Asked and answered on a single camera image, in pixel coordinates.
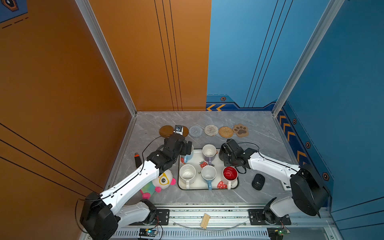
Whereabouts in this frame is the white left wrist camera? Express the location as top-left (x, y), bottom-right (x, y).
top-left (174, 125), bottom-right (184, 135)

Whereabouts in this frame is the small wooden block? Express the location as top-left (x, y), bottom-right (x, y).
top-left (200, 214), bottom-right (211, 229)

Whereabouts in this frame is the dark brown glossy coaster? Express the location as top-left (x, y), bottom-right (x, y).
top-left (183, 126), bottom-right (189, 137)

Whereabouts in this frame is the green circuit board left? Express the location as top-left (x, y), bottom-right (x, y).
top-left (139, 229), bottom-right (159, 239)

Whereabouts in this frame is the colourful plush toy with glasses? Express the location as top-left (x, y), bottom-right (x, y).
top-left (140, 170), bottom-right (176, 200)

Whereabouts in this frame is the blue woven round coaster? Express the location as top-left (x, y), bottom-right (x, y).
top-left (189, 125), bottom-right (203, 138)

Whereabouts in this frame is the green circuit board right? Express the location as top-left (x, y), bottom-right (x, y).
top-left (267, 229), bottom-right (291, 240)

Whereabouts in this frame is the red inside white mug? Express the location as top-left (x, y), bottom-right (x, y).
top-left (222, 167), bottom-right (239, 190)

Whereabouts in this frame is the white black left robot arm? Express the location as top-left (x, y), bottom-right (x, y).
top-left (75, 133), bottom-right (192, 240)

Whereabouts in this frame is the light brown wooden coaster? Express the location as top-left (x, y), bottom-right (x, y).
top-left (159, 125), bottom-right (175, 138)

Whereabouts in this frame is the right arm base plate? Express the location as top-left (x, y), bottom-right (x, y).
top-left (248, 209), bottom-right (292, 226)

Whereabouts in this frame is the light blue mug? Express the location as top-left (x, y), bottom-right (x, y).
top-left (181, 151), bottom-right (194, 164)
top-left (201, 165), bottom-right (217, 191)

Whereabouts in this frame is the black computer mouse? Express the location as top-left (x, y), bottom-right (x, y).
top-left (252, 174), bottom-right (265, 191)

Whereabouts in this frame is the aluminium corner post left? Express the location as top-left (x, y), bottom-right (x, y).
top-left (75, 0), bottom-right (137, 117)

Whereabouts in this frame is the aluminium corner post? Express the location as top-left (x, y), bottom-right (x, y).
top-left (272, 0), bottom-right (345, 117)
top-left (75, 0), bottom-right (137, 117)

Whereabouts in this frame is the white strawberry serving tray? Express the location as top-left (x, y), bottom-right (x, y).
top-left (177, 148), bottom-right (240, 191)

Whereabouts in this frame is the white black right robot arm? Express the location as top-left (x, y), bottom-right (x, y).
top-left (219, 139), bottom-right (331, 225)

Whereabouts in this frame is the cork coaster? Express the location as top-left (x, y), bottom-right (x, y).
top-left (233, 124), bottom-right (249, 138)

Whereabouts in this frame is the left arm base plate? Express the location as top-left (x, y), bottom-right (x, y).
top-left (131, 209), bottom-right (170, 226)

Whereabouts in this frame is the tan rattan round coaster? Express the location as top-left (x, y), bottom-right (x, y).
top-left (219, 126), bottom-right (234, 139)

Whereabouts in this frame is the aluminium corner post right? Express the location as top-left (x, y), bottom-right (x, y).
top-left (272, 0), bottom-right (345, 117)

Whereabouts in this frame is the green circuit board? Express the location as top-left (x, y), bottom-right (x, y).
top-left (139, 229), bottom-right (159, 239)
top-left (267, 229), bottom-right (291, 240)

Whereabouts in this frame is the purple mug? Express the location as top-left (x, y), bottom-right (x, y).
top-left (202, 144), bottom-right (218, 166)

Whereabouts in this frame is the white calculator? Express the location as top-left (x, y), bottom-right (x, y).
top-left (281, 181), bottom-right (292, 191)

